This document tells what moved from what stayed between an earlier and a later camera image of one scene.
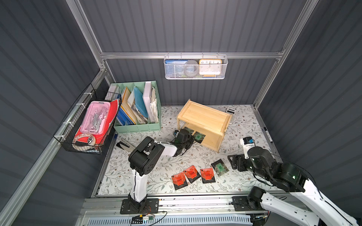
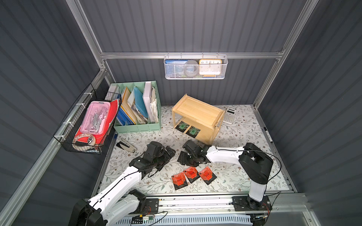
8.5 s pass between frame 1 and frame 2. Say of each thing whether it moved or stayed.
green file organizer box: stayed
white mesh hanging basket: stayed
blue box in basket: stayed
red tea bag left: stayed
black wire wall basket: stayed
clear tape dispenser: stayed
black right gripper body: moved
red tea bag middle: stayed
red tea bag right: stayed
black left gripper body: moved
